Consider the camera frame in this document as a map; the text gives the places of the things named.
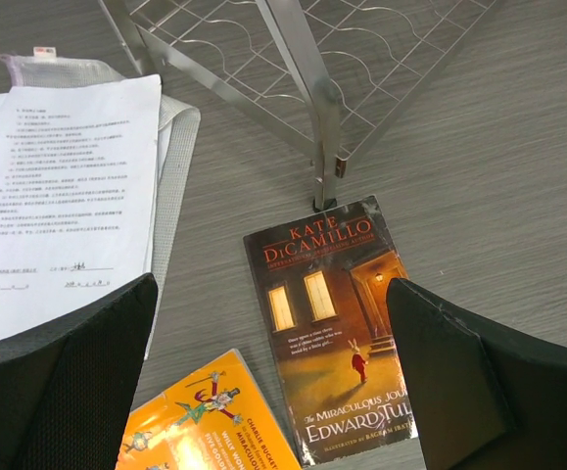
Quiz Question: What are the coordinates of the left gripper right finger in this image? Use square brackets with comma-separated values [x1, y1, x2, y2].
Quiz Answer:
[386, 278, 567, 469]

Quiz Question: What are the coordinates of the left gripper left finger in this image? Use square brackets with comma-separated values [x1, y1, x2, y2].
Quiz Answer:
[0, 273, 158, 469]

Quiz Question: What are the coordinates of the steel dish rack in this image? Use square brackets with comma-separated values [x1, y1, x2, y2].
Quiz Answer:
[101, 1, 496, 211]

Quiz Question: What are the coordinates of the orange booklet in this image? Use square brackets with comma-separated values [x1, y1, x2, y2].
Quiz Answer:
[117, 349, 301, 470]

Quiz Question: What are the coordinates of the dark paperback book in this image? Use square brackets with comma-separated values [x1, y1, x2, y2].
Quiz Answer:
[244, 196, 417, 467]

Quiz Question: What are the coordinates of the stack of white papers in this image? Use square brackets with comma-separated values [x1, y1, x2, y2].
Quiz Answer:
[0, 75, 162, 340]

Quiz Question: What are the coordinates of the white mesh document pouch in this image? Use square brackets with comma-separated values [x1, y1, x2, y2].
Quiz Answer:
[0, 46, 202, 358]

